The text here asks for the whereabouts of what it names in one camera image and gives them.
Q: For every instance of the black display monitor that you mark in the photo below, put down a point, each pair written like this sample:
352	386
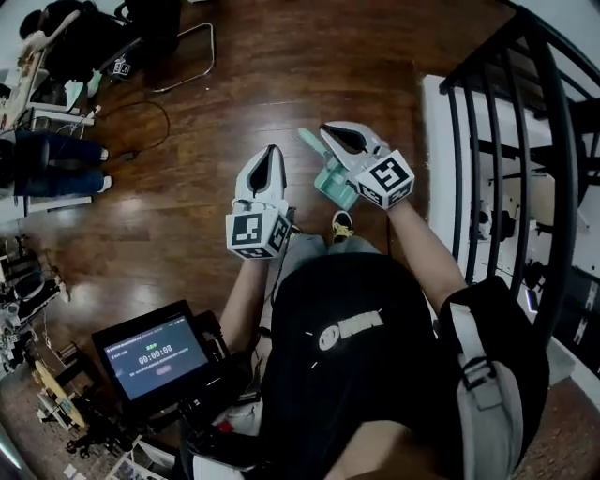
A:
154	356

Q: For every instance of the person's yellow black shoe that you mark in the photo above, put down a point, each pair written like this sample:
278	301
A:
342	227

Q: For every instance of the person's grey trousers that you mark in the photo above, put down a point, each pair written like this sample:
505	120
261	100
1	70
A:
304	246

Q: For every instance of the black office chair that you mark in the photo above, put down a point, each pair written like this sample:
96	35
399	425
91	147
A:
159	28

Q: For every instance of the wooden board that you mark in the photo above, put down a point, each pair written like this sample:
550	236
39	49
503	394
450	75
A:
58	394

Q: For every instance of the wooden desk white legs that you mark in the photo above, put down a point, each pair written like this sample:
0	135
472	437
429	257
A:
56	115

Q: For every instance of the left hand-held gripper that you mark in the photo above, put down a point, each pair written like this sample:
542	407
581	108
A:
248	232

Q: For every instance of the person's black t-shirt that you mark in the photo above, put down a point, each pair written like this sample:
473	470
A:
356	375

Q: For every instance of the mint green handheld object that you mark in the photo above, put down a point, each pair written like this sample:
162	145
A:
335	187

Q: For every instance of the grey white sling bag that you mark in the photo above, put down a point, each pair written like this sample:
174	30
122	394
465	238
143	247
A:
492	412

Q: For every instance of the grey spare gripper device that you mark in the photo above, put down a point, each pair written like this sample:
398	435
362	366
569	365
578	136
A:
122	67

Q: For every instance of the person's right forearm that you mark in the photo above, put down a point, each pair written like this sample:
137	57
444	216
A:
422	244

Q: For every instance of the black metal railing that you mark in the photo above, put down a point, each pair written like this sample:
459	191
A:
565	154

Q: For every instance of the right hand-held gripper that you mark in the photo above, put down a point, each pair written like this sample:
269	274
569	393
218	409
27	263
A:
386	180

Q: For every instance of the white printed papers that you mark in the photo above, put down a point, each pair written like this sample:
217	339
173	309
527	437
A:
140	461

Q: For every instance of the person's left forearm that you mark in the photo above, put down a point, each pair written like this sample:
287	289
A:
246	290

